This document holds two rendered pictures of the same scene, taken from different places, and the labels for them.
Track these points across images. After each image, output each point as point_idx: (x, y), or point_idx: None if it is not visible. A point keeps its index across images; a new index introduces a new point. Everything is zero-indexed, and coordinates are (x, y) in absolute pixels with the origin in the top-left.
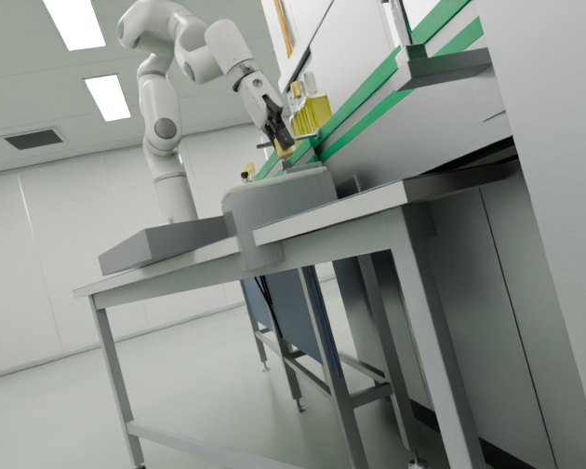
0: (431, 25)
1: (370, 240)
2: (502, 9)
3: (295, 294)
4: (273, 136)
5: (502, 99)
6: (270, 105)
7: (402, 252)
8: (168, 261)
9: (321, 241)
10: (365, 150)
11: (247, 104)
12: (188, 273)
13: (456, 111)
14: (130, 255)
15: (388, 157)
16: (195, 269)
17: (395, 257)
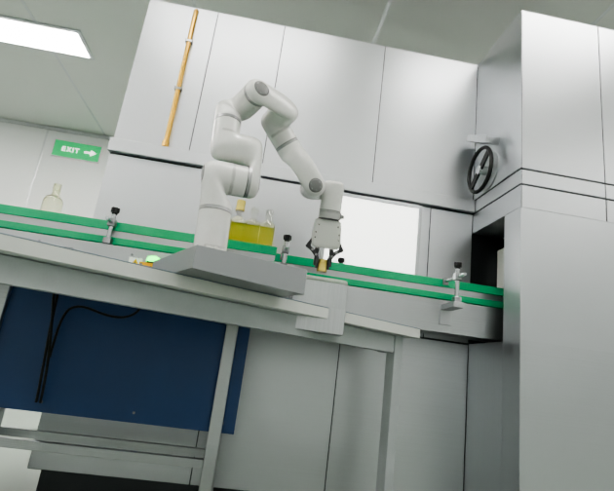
0: (420, 280)
1: (386, 345)
2: (525, 323)
3: (162, 356)
4: (318, 254)
5: (519, 337)
6: (341, 245)
7: (398, 356)
8: (239, 289)
9: (364, 335)
10: (351, 295)
11: (326, 232)
12: (228, 306)
13: (427, 314)
14: (272, 277)
15: (371, 309)
16: (242, 307)
17: (395, 357)
